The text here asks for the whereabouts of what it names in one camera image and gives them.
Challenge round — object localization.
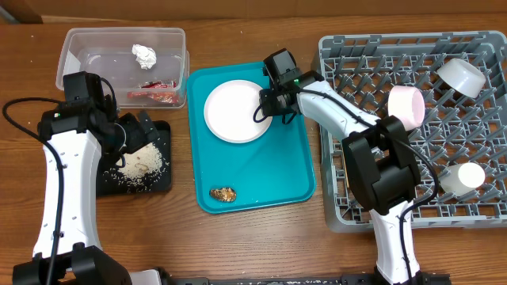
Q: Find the wooden chopstick slanted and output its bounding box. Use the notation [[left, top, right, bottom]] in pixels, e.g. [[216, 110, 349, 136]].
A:
[[342, 160, 349, 188]]

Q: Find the clear plastic storage bin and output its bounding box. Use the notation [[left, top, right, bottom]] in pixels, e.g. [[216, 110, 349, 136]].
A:
[[55, 27, 189, 109]]

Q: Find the grey-green bowl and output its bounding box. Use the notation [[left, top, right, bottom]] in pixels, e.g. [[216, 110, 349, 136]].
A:
[[436, 59, 486, 98]]

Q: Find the black plastic tray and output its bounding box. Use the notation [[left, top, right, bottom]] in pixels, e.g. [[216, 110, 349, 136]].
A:
[[96, 120, 173, 196]]

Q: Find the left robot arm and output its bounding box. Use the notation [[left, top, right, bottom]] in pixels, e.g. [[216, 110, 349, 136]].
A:
[[13, 100, 167, 284]]

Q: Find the brown food scrap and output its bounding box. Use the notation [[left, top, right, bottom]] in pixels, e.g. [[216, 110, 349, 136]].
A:
[[209, 188, 237, 203]]

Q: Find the small white cup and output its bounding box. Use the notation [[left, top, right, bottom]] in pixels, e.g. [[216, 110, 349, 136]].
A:
[[440, 162, 486, 196]]

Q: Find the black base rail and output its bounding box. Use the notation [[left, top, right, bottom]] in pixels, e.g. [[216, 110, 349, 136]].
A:
[[130, 268, 452, 285]]

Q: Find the teal serving tray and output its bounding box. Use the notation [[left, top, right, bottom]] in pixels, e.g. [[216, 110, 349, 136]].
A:
[[187, 62, 316, 214]]

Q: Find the grey dishwasher rack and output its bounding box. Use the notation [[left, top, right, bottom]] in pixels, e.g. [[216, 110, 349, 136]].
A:
[[312, 31, 506, 228]]

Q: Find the red snack wrapper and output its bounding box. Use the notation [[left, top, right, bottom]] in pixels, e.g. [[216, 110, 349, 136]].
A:
[[127, 80, 178, 104]]

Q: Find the large white plate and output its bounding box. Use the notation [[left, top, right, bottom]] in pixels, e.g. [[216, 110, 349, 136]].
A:
[[204, 80, 273, 143]]

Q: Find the spilled rice pile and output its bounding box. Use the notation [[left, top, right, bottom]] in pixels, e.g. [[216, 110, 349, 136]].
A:
[[101, 142, 170, 193]]

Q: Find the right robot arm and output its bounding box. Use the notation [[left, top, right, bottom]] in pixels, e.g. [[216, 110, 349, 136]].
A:
[[258, 69, 425, 284]]

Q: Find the white bowl with crumbs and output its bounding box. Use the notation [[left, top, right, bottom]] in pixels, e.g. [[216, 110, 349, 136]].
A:
[[387, 85, 425, 131]]

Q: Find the white napkin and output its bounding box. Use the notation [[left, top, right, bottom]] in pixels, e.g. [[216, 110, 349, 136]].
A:
[[132, 44, 157, 70]]

